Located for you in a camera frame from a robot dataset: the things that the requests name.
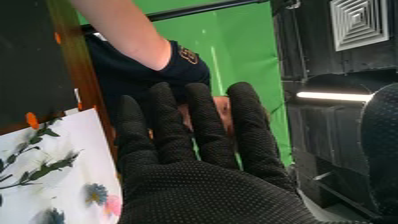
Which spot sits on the green sprig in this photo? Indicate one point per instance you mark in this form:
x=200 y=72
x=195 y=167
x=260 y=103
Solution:
x=47 y=168
x=37 y=138

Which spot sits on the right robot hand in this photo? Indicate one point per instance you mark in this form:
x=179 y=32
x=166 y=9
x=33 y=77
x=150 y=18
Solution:
x=196 y=190

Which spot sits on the pink flower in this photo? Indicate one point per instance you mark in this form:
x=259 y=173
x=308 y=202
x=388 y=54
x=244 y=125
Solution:
x=113 y=205

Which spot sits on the person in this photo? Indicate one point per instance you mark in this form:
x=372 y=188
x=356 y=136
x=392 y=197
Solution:
x=136 y=43

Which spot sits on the ceiling light tube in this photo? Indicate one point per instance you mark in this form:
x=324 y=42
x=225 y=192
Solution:
x=331 y=96

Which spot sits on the white sheet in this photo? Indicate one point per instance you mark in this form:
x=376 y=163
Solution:
x=65 y=186

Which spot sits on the white ceiling vent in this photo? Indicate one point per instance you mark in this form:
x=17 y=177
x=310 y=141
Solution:
x=363 y=21

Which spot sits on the blue flower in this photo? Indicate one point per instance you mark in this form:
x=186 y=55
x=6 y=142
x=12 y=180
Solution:
x=95 y=193
x=54 y=216

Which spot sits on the dark mat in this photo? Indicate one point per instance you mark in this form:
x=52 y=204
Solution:
x=29 y=66

